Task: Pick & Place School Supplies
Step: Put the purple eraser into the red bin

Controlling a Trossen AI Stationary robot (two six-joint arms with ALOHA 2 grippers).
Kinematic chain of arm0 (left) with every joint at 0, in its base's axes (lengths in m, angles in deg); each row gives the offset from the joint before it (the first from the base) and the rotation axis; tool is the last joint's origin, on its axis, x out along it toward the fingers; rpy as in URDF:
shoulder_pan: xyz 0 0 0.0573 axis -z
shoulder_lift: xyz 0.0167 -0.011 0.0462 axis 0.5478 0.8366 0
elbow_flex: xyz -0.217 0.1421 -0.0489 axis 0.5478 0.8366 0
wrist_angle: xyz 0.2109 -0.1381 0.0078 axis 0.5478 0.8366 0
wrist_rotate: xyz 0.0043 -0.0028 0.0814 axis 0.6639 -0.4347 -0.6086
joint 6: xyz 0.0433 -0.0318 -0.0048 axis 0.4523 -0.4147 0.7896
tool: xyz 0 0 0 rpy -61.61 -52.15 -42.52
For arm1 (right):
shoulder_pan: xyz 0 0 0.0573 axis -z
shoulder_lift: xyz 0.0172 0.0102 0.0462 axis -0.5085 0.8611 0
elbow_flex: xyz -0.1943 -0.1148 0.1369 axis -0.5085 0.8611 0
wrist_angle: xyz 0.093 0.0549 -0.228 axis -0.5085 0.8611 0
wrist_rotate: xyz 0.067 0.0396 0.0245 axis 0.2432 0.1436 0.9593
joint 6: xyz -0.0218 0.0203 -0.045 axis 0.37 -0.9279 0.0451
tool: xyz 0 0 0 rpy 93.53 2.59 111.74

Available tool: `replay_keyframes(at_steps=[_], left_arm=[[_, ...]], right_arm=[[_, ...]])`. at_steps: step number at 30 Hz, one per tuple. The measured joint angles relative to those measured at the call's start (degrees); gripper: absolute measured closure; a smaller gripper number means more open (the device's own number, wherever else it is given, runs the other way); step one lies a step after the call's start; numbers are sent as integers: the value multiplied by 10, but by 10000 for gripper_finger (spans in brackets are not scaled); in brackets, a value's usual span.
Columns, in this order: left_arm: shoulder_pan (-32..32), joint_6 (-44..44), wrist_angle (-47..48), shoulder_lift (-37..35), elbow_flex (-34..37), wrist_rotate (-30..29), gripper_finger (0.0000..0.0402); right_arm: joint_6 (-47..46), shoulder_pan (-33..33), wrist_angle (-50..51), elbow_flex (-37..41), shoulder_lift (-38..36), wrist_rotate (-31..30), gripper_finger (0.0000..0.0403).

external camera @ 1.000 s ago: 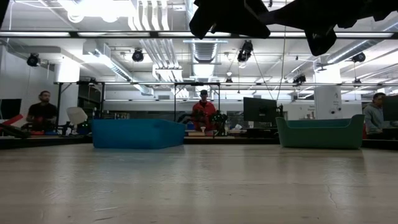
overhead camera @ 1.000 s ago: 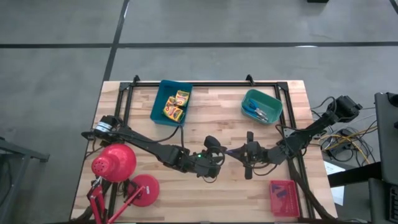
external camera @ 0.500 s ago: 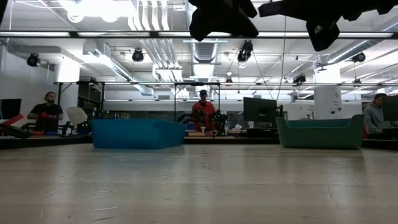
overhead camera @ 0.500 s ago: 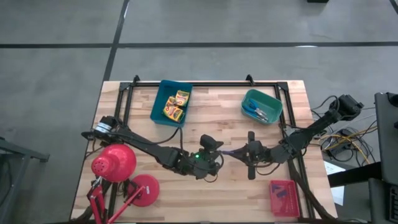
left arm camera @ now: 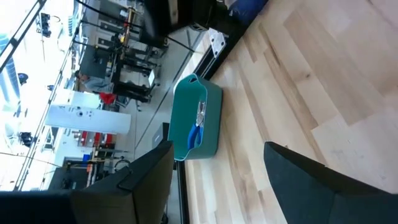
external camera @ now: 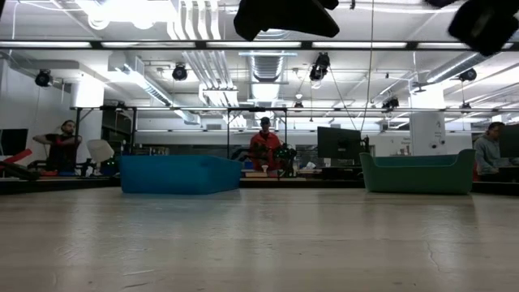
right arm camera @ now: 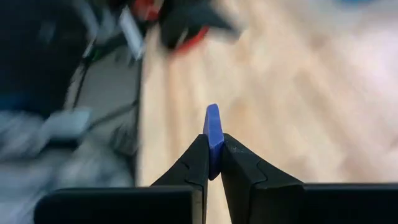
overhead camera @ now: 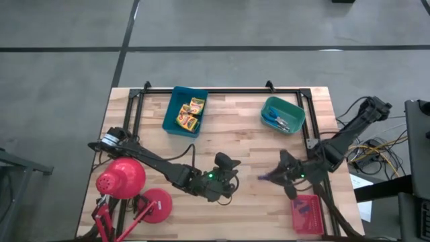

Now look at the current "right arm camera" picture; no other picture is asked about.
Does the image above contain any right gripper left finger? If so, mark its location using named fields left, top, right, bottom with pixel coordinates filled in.
left=34, top=133, right=210, bottom=224

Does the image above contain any red desk lamp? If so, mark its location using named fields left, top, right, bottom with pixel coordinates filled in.
left=132, top=0, right=211, bottom=56

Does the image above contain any black bulky blurred object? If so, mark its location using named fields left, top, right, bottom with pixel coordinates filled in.
left=0, top=0, right=105, bottom=116

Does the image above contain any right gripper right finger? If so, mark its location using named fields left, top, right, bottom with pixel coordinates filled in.
left=221, top=133, right=398, bottom=224

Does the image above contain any purple eraser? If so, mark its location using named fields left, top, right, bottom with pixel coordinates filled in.
left=202, top=103, right=225, bottom=181

